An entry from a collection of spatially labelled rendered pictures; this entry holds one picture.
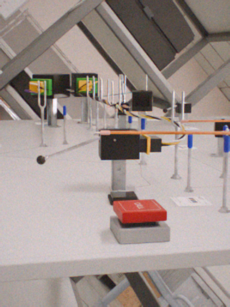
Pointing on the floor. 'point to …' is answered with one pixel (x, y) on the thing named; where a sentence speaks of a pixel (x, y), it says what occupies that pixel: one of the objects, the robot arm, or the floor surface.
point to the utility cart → (168, 298)
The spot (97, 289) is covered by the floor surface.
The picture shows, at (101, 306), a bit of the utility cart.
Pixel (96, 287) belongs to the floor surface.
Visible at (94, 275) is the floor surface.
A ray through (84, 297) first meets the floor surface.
